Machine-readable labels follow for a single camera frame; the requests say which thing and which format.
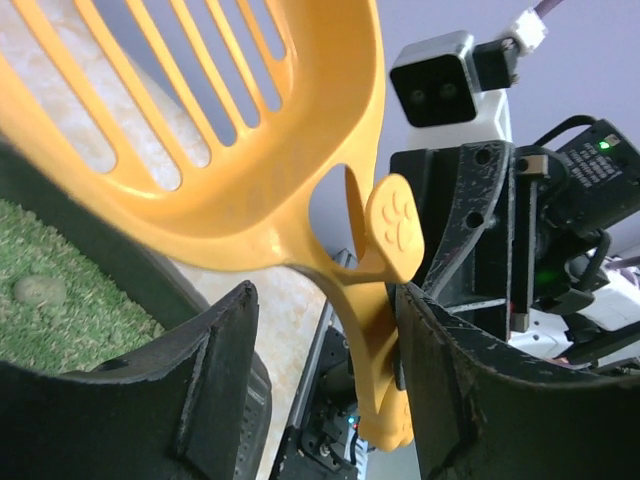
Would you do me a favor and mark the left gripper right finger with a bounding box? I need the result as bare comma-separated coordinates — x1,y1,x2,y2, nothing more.
395,284,639,479

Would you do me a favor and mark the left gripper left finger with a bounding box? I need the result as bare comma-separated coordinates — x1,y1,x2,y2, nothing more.
1,281,271,479

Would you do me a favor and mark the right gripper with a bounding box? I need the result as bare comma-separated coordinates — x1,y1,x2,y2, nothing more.
390,117,639,370

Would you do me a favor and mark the dark green litter box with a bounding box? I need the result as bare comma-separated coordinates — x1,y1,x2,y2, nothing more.
0,139,274,480

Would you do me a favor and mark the green litter clump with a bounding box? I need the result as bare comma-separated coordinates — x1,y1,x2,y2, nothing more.
13,275,67,307

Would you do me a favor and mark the yellow litter scoop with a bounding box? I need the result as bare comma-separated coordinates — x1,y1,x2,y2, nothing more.
1,1,425,451

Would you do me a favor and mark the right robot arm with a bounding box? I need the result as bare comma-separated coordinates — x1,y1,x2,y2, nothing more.
390,115,639,367

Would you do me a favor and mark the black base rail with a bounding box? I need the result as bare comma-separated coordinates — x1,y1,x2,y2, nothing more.
279,249,381,480

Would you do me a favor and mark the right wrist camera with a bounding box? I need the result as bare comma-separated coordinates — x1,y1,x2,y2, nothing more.
390,30,520,149

